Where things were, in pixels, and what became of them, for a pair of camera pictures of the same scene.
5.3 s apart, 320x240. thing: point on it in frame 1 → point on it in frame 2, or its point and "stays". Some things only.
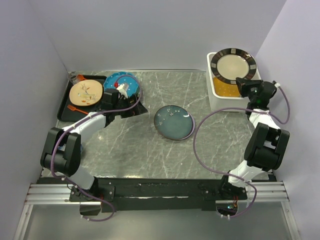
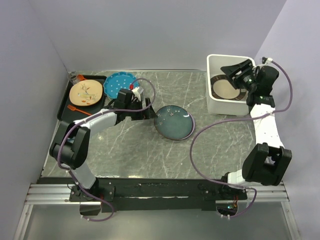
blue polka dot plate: (121, 78) stays
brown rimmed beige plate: (231, 63) → (222, 87)
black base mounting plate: (153, 195) stays
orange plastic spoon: (81, 77) stays
